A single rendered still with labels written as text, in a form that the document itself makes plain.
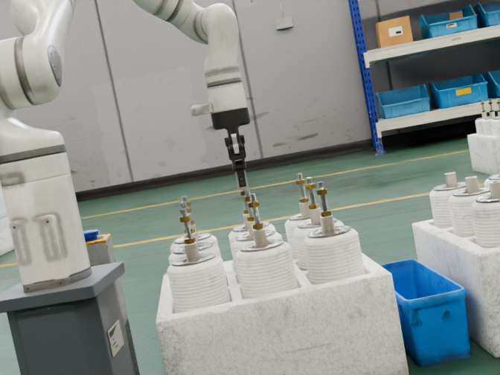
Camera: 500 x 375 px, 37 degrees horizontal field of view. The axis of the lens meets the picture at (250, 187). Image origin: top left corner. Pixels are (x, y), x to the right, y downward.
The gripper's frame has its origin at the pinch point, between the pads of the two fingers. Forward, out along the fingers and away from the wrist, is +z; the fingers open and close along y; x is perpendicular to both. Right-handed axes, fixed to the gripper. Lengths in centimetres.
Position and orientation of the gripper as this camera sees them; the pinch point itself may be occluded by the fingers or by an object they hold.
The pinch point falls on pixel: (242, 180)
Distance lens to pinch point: 147.8
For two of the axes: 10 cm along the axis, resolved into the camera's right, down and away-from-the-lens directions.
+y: -0.3, -0.9, 10.0
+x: -9.8, 1.8, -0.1
